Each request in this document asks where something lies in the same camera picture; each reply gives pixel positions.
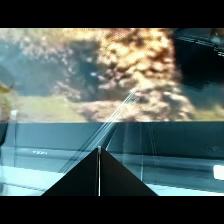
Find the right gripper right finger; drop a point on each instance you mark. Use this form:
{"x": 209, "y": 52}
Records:
{"x": 120, "y": 180}

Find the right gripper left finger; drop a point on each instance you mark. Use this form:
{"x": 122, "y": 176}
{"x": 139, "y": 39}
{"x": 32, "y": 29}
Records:
{"x": 80, "y": 180}

